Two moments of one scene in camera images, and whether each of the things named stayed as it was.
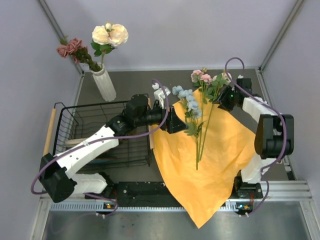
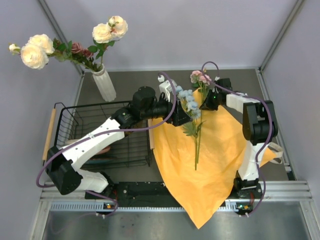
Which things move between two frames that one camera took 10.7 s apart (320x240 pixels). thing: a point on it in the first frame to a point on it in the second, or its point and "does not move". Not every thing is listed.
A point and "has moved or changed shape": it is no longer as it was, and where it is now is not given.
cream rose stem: x=221 y=80 to x=35 y=53
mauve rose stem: x=75 y=49 has moved or changed shape
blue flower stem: x=192 y=116 does not move
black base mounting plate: x=157 y=194 does not move
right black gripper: x=222 y=99 to x=207 y=104
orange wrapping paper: x=203 y=161 does not move
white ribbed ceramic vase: x=104 y=84 does not move
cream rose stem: x=106 y=38 has moved or changed shape
